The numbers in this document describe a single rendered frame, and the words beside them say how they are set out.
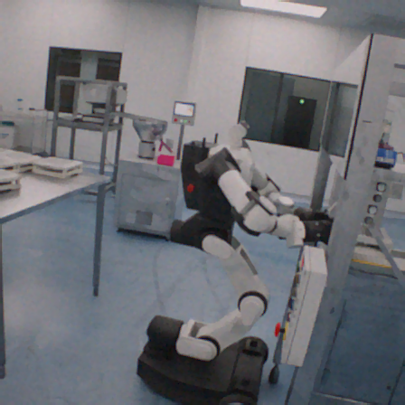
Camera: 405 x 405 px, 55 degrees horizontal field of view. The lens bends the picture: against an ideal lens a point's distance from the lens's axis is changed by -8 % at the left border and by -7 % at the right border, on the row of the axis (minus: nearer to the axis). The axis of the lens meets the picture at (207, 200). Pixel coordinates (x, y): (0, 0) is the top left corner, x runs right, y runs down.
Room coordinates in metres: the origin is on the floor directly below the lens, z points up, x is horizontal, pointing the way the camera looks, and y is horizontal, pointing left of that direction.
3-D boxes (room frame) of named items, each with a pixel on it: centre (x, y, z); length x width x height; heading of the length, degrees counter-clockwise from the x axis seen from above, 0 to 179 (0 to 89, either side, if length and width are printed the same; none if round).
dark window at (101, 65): (6.83, 2.38, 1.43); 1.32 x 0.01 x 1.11; 86
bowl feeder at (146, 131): (4.21, 0.63, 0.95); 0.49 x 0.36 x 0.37; 86
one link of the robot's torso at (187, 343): (1.83, -0.07, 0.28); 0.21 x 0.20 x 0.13; 80
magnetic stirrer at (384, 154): (1.68, -0.64, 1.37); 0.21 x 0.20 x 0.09; 170
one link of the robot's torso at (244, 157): (1.83, -0.03, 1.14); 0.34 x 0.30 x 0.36; 170
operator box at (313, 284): (0.92, -0.28, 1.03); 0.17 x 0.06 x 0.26; 170
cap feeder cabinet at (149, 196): (4.15, 0.58, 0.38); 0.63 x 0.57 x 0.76; 86
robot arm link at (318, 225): (1.63, -0.49, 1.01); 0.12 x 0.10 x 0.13; 112
